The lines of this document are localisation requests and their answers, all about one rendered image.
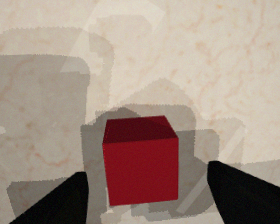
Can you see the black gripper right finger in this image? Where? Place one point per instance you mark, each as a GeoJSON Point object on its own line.
{"type": "Point", "coordinates": [241, 198]}

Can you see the red cube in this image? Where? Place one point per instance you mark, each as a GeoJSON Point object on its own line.
{"type": "Point", "coordinates": [141, 157]}

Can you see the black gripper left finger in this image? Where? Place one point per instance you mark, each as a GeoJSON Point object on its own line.
{"type": "Point", "coordinates": [66, 204]}

